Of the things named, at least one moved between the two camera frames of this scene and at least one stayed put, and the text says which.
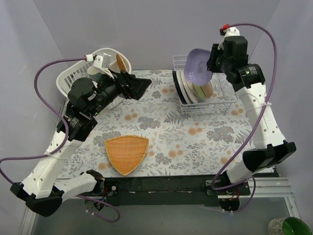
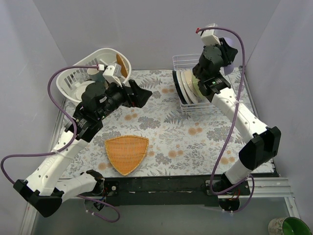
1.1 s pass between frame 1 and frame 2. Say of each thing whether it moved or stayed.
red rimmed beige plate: stayed
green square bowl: stayed
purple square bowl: moved
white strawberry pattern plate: stayed
